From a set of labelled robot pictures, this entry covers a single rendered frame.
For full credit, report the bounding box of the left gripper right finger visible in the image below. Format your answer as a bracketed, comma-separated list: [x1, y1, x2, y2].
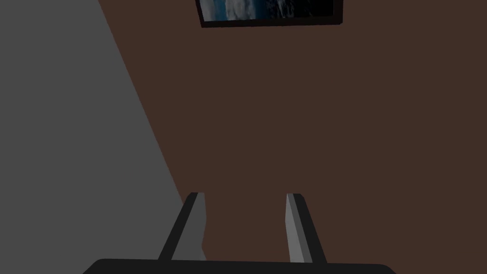
[285, 193, 328, 264]

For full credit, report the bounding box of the black framed blue picture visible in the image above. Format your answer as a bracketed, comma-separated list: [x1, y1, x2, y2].
[195, 0, 344, 29]

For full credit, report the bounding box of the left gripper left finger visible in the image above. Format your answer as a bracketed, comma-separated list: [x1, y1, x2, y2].
[157, 192, 207, 262]

